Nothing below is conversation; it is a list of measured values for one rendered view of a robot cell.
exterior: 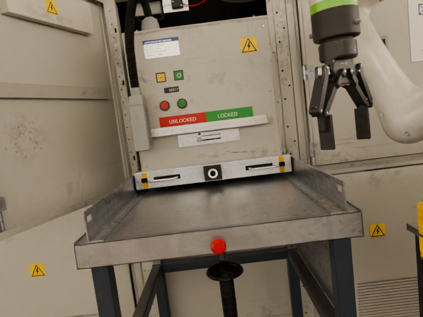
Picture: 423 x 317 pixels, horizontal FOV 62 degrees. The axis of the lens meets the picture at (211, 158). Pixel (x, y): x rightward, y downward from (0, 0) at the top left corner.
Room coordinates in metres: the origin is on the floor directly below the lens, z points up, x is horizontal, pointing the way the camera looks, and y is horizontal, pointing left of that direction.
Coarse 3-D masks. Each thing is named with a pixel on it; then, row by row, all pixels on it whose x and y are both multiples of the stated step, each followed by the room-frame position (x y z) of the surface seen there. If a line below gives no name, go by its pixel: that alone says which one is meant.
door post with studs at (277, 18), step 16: (272, 0) 1.41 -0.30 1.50; (272, 16) 1.41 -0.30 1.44; (272, 32) 1.41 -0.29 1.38; (272, 48) 1.41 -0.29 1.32; (288, 48) 1.41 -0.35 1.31; (288, 64) 1.41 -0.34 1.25; (288, 80) 1.41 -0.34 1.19; (288, 96) 1.41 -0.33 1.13; (288, 112) 1.41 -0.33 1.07; (288, 128) 1.41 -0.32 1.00; (288, 144) 1.41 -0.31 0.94; (304, 288) 1.41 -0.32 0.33; (304, 304) 1.41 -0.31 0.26
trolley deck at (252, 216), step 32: (160, 192) 1.21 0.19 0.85; (192, 192) 1.14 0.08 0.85; (224, 192) 1.08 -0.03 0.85; (256, 192) 1.02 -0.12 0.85; (288, 192) 0.97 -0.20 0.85; (128, 224) 0.85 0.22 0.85; (160, 224) 0.81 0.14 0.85; (192, 224) 0.78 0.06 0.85; (224, 224) 0.75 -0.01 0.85; (256, 224) 0.73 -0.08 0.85; (288, 224) 0.73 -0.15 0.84; (320, 224) 0.73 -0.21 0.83; (352, 224) 0.73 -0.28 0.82; (96, 256) 0.73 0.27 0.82; (128, 256) 0.73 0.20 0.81; (160, 256) 0.73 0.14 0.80; (192, 256) 0.73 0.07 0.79
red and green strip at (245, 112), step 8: (208, 112) 1.21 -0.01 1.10; (216, 112) 1.21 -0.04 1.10; (224, 112) 1.21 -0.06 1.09; (232, 112) 1.21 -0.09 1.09; (240, 112) 1.21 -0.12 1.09; (248, 112) 1.21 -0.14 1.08; (160, 120) 1.21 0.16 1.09; (168, 120) 1.21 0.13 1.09; (176, 120) 1.21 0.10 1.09; (184, 120) 1.21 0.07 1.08; (192, 120) 1.21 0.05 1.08; (200, 120) 1.21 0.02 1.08; (208, 120) 1.21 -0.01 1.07; (216, 120) 1.21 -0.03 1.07
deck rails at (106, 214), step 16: (288, 176) 1.20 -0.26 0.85; (304, 176) 1.05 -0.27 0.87; (320, 176) 0.88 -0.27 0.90; (112, 192) 0.95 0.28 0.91; (128, 192) 1.12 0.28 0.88; (144, 192) 1.22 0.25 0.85; (304, 192) 0.94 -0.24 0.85; (320, 192) 0.90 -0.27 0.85; (336, 192) 0.77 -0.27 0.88; (96, 208) 0.81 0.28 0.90; (112, 208) 0.93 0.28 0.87; (128, 208) 1.00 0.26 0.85; (336, 208) 0.75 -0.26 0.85; (96, 224) 0.80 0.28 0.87; (112, 224) 0.85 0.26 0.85; (96, 240) 0.74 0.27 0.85
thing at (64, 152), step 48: (0, 0) 1.01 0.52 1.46; (48, 0) 1.14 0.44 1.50; (96, 0) 1.36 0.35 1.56; (0, 48) 0.99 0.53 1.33; (48, 48) 1.15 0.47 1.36; (96, 48) 1.37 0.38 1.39; (0, 96) 0.94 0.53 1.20; (48, 96) 1.09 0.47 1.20; (96, 96) 1.30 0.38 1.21; (0, 144) 0.94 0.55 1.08; (48, 144) 1.09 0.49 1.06; (96, 144) 1.29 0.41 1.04; (0, 192) 0.92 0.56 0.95; (48, 192) 1.06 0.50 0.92; (96, 192) 1.25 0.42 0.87; (0, 240) 0.86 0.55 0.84
